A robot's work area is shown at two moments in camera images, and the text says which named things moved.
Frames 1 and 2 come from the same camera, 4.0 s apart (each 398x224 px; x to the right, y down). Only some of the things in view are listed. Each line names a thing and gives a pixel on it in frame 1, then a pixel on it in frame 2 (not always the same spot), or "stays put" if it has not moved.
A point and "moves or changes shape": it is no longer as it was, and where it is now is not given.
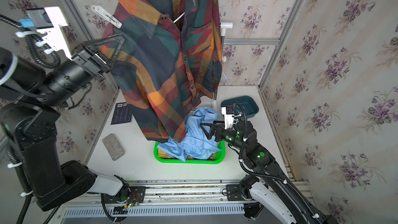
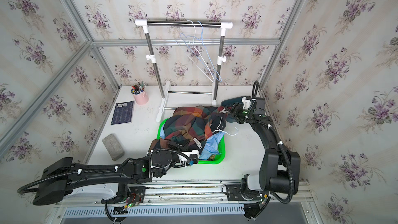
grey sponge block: x=113 y=146 stays put
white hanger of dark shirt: x=113 y=21 moves or changes shape
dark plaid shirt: x=171 y=59 to x=191 y=126
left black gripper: x=91 y=61 to x=176 y=146
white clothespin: x=105 y=15 to x=197 y=143
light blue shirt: x=195 y=142 moves or changes shape
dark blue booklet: x=122 y=114 stays put
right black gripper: x=219 y=128 to x=237 y=112
